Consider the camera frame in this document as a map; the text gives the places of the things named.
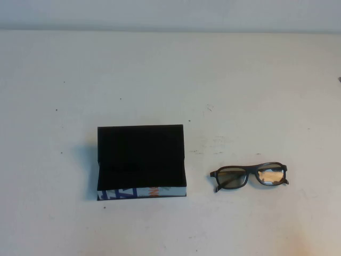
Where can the black glasses case printed front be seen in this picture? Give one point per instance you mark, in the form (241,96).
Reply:
(141,149)

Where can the black frame glasses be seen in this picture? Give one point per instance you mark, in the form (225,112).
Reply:
(255,169)

